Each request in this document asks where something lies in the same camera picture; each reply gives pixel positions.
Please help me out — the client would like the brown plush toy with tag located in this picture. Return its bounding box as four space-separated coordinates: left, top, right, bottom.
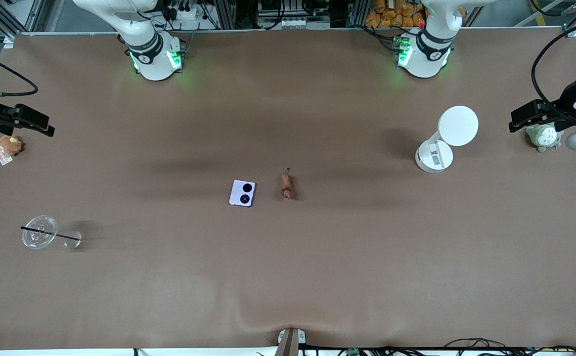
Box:
0 134 23 166

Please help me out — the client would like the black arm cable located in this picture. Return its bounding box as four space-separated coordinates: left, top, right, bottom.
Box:
0 44 39 97
531 15 576 122

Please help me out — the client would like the grey Totoro plush toy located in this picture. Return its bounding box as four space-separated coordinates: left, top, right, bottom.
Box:
525 124 564 153

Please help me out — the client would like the clear plastic cup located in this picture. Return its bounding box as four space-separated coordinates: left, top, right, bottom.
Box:
21 215 83 250

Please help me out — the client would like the white power strip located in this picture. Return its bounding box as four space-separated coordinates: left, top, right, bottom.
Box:
166 4 205 21

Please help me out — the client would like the purple flip phone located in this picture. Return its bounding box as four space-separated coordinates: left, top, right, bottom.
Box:
229 180 257 208

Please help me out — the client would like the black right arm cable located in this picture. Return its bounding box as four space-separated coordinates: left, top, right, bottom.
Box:
0 44 39 97

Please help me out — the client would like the white round-headed stand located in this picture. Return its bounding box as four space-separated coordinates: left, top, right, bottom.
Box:
415 105 479 174

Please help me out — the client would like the orange packaged goods pile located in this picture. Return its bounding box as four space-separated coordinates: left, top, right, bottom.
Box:
365 0 426 28

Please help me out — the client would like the brown lion statue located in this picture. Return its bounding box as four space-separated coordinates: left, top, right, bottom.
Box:
281 168 295 200

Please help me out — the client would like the black straw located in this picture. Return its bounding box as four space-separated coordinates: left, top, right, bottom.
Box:
20 226 81 242

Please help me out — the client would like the metal table edge bracket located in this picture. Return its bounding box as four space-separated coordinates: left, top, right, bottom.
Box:
275 327 307 356

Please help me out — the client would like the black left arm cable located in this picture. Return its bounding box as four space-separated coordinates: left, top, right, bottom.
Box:
531 15 576 122

